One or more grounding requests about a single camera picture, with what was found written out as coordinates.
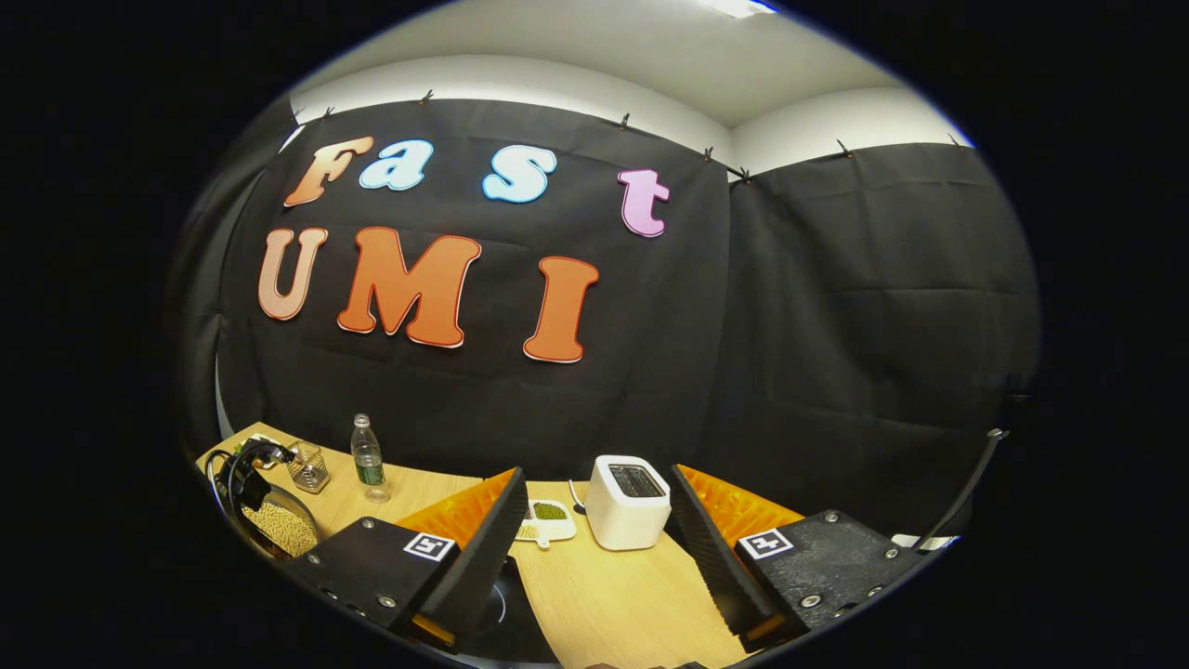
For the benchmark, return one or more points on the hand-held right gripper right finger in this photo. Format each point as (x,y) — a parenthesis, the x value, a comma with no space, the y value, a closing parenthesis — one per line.
(711,548)

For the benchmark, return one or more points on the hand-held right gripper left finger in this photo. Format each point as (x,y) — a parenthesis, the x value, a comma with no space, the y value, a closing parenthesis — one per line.
(488,548)

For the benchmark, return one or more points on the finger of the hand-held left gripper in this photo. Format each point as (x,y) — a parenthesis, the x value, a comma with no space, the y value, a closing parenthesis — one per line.
(260,457)

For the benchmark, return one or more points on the small pile of yellow soybeans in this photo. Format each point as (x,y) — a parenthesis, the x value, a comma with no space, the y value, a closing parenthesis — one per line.
(527,531)

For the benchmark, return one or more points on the metal mesh cup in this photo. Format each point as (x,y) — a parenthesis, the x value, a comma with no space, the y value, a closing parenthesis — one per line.
(309,469)

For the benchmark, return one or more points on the white divided dish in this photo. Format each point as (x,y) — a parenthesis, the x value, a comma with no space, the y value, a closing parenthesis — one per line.
(557,531)

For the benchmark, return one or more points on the pile of green mung beans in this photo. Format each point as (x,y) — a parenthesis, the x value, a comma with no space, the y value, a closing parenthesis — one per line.
(550,511)

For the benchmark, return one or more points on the large pile of yellow soybeans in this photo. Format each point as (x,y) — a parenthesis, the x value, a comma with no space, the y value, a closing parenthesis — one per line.
(283,530)

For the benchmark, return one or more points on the white toaster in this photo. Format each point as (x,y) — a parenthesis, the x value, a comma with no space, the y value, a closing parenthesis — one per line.
(622,520)

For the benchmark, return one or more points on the clear plastic water bottle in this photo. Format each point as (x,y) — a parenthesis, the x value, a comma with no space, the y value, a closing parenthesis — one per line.
(369,465)

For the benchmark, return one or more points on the black backdrop cloth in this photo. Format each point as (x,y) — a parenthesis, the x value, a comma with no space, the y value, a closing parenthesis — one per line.
(743,372)

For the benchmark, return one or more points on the ceiling light panel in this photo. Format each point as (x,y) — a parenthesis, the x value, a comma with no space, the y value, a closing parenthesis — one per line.
(738,6)

